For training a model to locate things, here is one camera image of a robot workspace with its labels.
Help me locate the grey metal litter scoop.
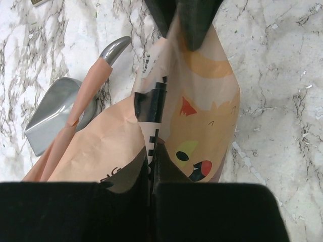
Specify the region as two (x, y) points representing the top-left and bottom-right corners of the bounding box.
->
(25, 36), (131, 157)

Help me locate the metal bag sealing clip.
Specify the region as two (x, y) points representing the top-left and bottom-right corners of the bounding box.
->
(31, 0), (48, 7)

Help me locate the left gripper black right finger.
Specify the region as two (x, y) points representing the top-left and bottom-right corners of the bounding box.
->
(151, 144), (289, 241)

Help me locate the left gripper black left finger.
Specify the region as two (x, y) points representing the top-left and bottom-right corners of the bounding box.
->
(1, 162), (147, 241)

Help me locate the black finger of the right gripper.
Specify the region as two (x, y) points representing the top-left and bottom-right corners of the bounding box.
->
(144, 0), (177, 38)
(177, 0), (223, 50)

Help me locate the pink cat litter bag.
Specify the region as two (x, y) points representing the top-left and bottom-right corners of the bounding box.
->
(24, 18), (240, 182)

